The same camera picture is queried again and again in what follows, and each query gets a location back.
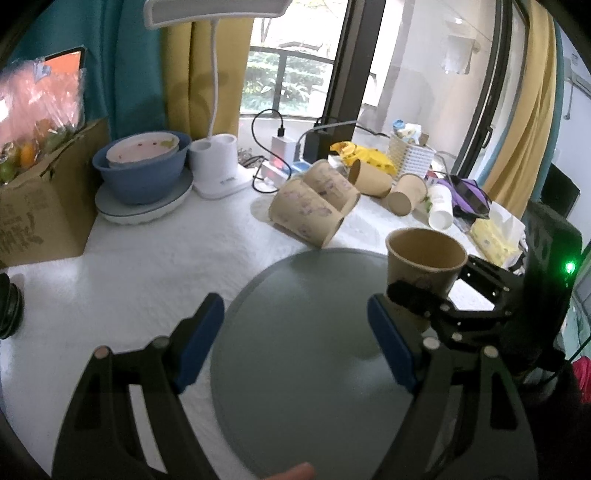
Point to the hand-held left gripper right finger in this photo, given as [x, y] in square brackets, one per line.
[392, 344]

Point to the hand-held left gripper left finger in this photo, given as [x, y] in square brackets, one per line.
[198, 344]

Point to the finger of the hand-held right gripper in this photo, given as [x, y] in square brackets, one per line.
[415, 297]
[494, 279]

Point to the plain brown paper cup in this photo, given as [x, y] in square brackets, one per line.
[371, 177]
[404, 194]
[422, 254]

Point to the white paper cup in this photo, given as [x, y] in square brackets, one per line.
[439, 207]

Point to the large printed paper cup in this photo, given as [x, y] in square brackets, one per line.
[330, 184]
[302, 212]

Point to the person's left hand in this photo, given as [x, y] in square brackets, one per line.
[293, 473]

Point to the yellow tissue pack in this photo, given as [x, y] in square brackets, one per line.
[494, 237]

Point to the purple cloth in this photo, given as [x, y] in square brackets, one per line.
[461, 203]

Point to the white tablecloth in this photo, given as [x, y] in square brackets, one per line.
[138, 286]

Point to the round grey tray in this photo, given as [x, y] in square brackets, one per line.
[300, 350]

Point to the red cloth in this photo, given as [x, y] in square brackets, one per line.
[582, 387]

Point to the white woven basket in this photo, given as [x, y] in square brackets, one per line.
[411, 159]

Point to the pale round plate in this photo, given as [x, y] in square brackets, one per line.
[143, 210]

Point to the yellow plastic bag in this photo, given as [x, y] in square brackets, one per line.
[369, 154]

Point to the small packets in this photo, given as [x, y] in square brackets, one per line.
[408, 131]

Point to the blue bowl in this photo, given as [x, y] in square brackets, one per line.
[138, 177]

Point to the yellow curtain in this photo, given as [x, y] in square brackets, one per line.
[203, 78]
[526, 101]

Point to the black power adapter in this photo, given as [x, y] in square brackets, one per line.
[316, 145]

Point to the white desk lamp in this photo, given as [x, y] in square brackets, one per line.
[214, 161]

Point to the white power strip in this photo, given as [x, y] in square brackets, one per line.
[277, 170]

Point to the black round object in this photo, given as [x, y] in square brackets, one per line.
[10, 307]

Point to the white charger block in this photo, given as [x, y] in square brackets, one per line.
[282, 147]

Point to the cardboard box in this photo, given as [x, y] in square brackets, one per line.
[41, 217]

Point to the white inner bowl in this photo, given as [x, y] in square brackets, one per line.
[141, 150]

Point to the clear bag of fruit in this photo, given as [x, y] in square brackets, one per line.
[37, 115]

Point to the teal curtain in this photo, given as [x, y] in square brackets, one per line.
[111, 60]

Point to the tablet with red screen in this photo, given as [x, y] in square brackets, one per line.
[64, 62]

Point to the black window frame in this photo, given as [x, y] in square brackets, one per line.
[351, 60]

